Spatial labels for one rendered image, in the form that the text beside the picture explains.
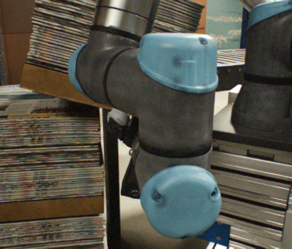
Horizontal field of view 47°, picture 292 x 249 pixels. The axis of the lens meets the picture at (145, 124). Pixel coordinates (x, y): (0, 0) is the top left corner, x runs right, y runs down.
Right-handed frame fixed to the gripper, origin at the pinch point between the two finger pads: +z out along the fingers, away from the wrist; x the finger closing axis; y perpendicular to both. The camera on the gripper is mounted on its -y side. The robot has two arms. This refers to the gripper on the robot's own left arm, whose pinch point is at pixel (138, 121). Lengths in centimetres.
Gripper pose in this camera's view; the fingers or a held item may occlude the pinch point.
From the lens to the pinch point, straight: 65.2
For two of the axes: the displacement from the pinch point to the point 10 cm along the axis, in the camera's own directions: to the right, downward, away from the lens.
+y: 2.7, -9.3, -2.6
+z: -1.3, -3.0, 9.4
